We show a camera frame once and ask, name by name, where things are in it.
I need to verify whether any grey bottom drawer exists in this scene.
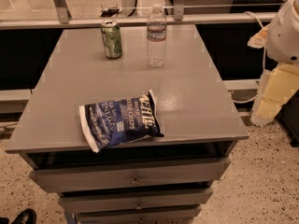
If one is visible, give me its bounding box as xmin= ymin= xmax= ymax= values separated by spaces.
xmin=77 ymin=205 xmax=201 ymax=224

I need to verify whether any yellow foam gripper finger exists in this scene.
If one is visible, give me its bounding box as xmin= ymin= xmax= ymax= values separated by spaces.
xmin=250 ymin=63 xmax=299 ymax=126
xmin=248 ymin=24 xmax=269 ymax=49

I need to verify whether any blue kettle chips bag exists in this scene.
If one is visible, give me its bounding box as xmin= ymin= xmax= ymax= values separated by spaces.
xmin=79 ymin=90 xmax=164 ymax=153

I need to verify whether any grey drawer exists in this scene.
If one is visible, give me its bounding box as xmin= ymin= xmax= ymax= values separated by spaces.
xmin=77 ymin=205 xmax=201 ymax=224
xmin=30 ymin=157 xmax=231 ymax=193
xmin=59 ymin=189 xmax=213 ymax=213

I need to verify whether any grey middle drawer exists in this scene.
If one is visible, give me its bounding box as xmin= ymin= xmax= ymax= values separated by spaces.
xmin=59 ymin=189 xmax=213 ymax=213

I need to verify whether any metal railing frame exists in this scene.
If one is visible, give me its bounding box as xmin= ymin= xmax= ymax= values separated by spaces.
xmin=0 ymin=0 xmax=286 ymax=30

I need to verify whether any clear plastic water bottle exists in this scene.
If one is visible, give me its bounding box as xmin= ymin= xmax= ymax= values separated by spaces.
xmin=147 ymin=4 xmax=167 ymax=67

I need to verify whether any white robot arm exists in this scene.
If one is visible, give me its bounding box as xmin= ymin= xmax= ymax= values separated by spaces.
xmin=248 ymin=0 xmax=299 ymax=126

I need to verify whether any black shoe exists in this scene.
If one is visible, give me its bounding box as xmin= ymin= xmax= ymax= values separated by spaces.
xmin=11 ymin=208 xmax=36 ymax=224

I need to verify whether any green soda can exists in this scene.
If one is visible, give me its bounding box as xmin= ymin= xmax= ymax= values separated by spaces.
xmin=101 ymin=20 xmax=122 ymax=59

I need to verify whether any white cable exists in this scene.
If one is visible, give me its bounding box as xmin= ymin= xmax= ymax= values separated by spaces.
xmin=230 ymin=10 xmax=269 ymax=105

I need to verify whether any grey top drawer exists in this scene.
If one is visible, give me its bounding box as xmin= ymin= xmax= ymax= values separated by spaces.
xmin=30 ymin=157 xmax=231 ymax=193

